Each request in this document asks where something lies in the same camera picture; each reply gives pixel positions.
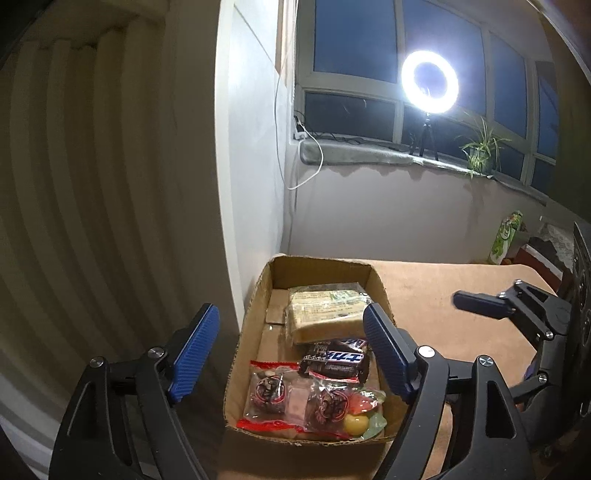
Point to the green paper bag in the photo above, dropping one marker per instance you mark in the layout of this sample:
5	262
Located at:
505	237

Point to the green candy packet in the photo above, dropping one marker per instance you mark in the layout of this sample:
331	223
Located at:
376	415

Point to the potted spider plant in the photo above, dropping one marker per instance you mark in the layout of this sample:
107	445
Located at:
480	152

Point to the white power strip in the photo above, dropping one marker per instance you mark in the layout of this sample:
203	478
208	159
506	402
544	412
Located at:
299	131

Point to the round jelly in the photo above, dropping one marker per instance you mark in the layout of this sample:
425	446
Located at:
356	424

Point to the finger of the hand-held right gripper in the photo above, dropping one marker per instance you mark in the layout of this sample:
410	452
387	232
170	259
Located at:
475	301
531	385

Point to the black tripod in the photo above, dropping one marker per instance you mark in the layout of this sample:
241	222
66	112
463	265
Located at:
422	138

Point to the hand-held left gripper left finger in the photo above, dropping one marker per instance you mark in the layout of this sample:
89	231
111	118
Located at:
196	350

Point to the white cabinet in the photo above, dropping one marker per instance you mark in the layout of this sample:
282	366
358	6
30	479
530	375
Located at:
254	161

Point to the white lace cloth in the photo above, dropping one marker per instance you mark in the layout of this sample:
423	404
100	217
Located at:
556	244

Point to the brown cake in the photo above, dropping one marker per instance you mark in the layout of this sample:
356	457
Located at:
330	404
268	392

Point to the grey window sill cloth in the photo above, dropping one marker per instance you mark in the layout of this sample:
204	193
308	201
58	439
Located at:
360	154

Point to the dark chocolate bar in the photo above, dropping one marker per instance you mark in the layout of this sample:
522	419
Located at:
337	360

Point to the large window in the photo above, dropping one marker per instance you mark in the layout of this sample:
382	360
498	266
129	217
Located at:
355	37

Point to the clear pack of biscuits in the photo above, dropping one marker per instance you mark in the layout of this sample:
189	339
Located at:
323	311

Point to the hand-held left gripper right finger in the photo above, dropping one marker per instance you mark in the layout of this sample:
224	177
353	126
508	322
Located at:
388	350

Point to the red cardboard box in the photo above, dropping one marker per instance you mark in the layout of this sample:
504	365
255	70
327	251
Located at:
535	258

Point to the beige pleated curtain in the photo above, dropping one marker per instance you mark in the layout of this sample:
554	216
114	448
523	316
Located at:
106	184

